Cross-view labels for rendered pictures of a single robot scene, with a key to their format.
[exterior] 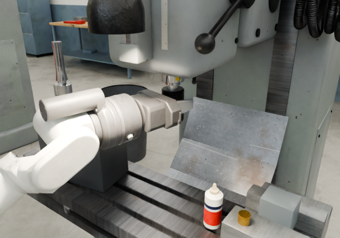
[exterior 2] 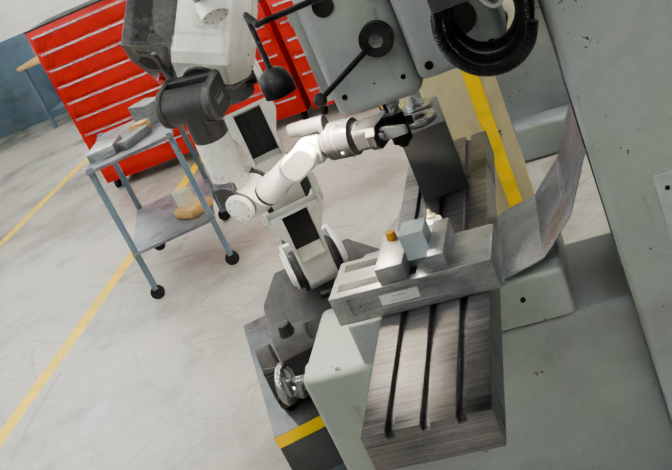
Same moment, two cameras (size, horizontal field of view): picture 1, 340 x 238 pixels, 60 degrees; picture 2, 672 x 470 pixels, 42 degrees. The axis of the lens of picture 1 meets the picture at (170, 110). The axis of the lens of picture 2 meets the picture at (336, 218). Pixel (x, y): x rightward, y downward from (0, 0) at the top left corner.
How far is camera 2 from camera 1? 1.76 m
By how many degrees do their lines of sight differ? 68
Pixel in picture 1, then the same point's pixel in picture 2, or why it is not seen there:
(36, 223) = not seen: hidden behind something
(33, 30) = not seen: outside the picture
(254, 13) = (413, 50)
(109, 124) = (322, 143)
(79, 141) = (298, 153)
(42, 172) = (284, 169)
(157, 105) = (359, 130)
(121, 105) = (334, 129)
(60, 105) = (294, 129)
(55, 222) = not seen: hidden behind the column
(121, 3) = (264, 86)
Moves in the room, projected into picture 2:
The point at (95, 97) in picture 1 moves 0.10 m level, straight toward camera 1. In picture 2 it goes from (314, 123) to (282, 145)
